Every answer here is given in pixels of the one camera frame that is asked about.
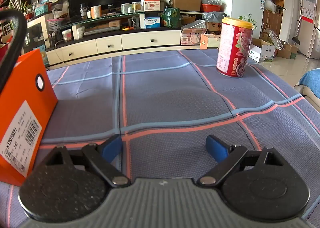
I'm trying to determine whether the green plastic bag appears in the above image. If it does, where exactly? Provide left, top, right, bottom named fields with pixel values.
left=161, top=7, right=181, bottom=29

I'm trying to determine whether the white refrigerator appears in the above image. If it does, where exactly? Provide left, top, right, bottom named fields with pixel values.
left=209, top=0, right=265, bottom=41

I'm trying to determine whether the orange and white medicine box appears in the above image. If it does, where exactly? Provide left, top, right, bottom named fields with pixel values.
left=143, top=0, right=161, bottom=12

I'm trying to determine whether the blue and white box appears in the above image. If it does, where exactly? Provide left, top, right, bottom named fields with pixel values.
left=144, top=17, right=161, bottom=29

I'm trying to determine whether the orange cardboard box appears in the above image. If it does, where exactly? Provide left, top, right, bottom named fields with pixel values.
left=0, top=49, right=58, bottom=186

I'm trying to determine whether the teal plastic basket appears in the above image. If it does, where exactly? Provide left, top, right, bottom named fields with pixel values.
left=34, top=4, right=49, bottom=17

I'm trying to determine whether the wall calendar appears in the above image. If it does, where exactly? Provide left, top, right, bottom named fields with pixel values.
left=301, top=7, right=317, bottom=25

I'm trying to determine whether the beige paper bag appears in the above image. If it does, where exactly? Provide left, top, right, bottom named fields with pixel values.
left=200, top=34, right=222, bottom=50

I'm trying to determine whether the plaid tablecloth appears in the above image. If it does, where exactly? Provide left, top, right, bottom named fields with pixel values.
left=0, top=48, right=320, bottom=228

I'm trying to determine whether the red can with yellow lid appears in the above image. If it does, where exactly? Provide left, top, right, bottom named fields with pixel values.
left=216, top=17, right=254, bottom=78

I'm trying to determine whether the pile of pink packets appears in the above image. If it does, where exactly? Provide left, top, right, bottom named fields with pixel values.
left=180, top=28, right=202, bottom=46

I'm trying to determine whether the red basin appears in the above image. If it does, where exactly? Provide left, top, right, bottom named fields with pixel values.
left=201, top=4, right=222, bottom=13

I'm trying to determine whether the sofa with blue cover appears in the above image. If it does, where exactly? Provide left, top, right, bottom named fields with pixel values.
left=294, top=68, right=320, bottom=116

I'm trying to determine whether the white and orange canister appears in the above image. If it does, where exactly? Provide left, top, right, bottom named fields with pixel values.
left=90, top=6, right=102, bottom=19

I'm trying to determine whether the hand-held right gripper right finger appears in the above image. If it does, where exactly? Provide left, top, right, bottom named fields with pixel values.
left=197, top=135, right=283, bottom=188

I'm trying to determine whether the brown cardboard box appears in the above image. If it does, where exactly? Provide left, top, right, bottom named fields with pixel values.
left=171, top=0, right=203, bottom=12

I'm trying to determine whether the white TV cabinet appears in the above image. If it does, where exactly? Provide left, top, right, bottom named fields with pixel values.
left=46, top=11, right=227, bottom=66

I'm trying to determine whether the white glass-door cabinet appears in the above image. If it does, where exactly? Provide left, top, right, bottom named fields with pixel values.
left=24, top=14, right=54, bottom=49

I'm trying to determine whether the pink plastic basket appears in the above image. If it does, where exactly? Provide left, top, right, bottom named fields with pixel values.
left=47, top=18, right=65, bottom=31

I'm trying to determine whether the white printed cardboard box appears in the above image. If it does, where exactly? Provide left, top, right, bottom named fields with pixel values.
left=249, top=38, right=277, bottom=63

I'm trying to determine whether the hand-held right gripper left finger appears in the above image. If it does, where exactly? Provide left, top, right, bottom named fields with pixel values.
left=46, top=134, right=130, bottom=188

